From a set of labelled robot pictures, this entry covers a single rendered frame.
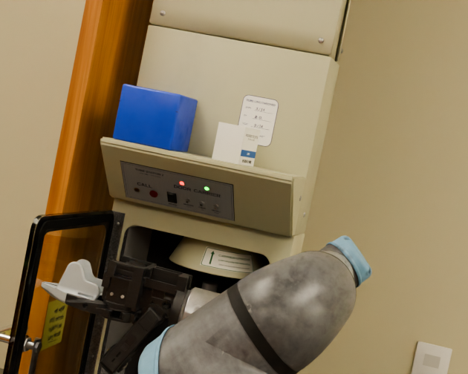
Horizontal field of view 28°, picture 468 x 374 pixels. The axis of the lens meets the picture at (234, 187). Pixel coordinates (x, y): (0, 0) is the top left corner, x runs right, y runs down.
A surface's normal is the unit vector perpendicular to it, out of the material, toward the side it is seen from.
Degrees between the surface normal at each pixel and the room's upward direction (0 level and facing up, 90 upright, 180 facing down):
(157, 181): 135
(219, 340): 76
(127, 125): 90
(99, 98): 90
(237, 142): 90
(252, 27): 90
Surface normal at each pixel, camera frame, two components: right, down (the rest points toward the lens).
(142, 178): -0.30, 0.70
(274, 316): -0.06, -0.25
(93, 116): 0.95, 0.20
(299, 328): 0.33, 0.04
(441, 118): -0.23, 0.00
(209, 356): -0.19, -0.44
